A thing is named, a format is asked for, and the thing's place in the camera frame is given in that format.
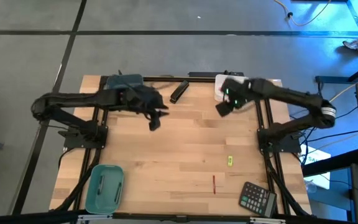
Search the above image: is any white printed box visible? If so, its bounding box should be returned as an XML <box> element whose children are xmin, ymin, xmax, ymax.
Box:
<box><xmin>301</xmin><ymin>149</ymin><xmax>331</xmax><ymax>190</ymax></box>

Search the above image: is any black desk calculator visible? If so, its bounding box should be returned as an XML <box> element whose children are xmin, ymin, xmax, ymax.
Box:
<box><xmin>238</xmin><ymin>181</ymin><xmax>278</xmax><ymax>218</ymax></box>

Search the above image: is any black stapler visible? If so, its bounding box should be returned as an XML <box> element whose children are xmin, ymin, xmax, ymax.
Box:
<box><xmin>169</xmin><ymin>80</ymin><xmax>190</xmax><ymax>105</ymax></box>

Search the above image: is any black aluminium table frame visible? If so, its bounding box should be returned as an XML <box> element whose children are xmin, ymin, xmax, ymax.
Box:
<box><xmin>50</xmin><ymin>75</ymin><xmax>312</xmax><ymax>223</ymax></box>

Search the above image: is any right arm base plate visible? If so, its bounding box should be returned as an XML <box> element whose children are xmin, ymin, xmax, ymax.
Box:
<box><xmin>257</xmin><ymin>127</ymin><xmax>302</xmax><ymax>154</ymax></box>

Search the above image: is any beige floor cable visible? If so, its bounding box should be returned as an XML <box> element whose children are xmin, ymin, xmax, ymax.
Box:
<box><xmin>273</xmin><ymin>0</ymin><xmax>334</xmax><ymax>27</ymax></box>

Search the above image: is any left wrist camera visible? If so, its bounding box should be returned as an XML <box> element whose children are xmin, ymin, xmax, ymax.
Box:
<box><xmin>148</xmin><ymin>119</ymin><xmax>162</xmax><ymax>132</ymax></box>

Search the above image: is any yellow extension cable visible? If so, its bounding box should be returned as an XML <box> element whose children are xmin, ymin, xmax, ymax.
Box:
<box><xmin>328</xmin><ymin>70</ymin><xmax>358</xmax><ymax>105</ymax></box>

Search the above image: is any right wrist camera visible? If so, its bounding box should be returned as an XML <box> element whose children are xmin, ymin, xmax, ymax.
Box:
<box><xmin>214</xmin><ymin>101</ymin><xmax>233</xmax><ymax>118</ymax></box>

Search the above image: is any black desk beam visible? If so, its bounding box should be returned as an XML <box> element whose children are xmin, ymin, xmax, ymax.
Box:
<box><xmin>301</xmin><ymin>147</ymin><xmax>358</xmax><ymax>178</ymax></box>

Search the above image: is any black gantry beam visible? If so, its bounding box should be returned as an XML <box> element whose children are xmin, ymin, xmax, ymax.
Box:
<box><xmin>0</xmin><ymin>210</ymin><xmax>358</xmax><ymax>224</ymax></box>

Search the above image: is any person's shoe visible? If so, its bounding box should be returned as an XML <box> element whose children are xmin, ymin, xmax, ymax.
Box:
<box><xmin>342</xmin><ymin>37</ymin><xmax>358</xmax><ymax>53</ymax></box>

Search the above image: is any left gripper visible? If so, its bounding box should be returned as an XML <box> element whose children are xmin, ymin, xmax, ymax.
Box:
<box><xmin>119</xmin><ymin>84</ymin><xmax>170</xmax><ymax>119</ymax></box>

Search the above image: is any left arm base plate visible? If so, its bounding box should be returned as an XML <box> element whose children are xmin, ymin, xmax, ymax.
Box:
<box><xmin>58</xmin><ymin>126</ymin><xmax>108</xmax><ymax>149</ymax></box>

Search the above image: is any black desk leg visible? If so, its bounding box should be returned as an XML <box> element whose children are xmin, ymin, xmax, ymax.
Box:
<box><xmin>314</xmin><ymin>58</ymin><xmax>358</xmax><ymax>84</ymax></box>

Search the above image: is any white plastic bin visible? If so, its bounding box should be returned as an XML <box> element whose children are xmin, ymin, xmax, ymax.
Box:
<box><xmin>214</xmin><ymin>73</ymin><xmax>251</xmax><ymax>105</ymax></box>

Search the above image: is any dark blue plastic bin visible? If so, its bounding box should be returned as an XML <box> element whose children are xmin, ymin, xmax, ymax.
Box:
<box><xmin>106</xmin><ymin>73</ymin><xmax>145</xmax><ymax>91</ymax></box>

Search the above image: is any teal green plastic bin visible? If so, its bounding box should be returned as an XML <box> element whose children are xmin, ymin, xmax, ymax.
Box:
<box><xmin>85</xmin><ymin>164</ymin><xmax>125</xmax><ymax>215</ymax></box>

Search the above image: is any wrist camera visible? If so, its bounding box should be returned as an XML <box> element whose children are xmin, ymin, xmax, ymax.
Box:
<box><xmin>148</xmin><ymin>119</ymin><xmax>162</xmax><ymax>132</ymax></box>
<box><xmin>214</xmin><ymin>101</ymin><xmax>233</xmax><ymax>118</ymax></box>

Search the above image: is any silver aluminium upright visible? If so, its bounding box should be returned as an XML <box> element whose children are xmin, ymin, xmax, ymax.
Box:
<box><xmin>77</xmin><ymin>213</ymin><xmax>114</xmax><ymax>222</ymax></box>
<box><xmin>249</xmin><ymin>217</ymin><xmax>286</xmax><ymax>224</ymax></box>

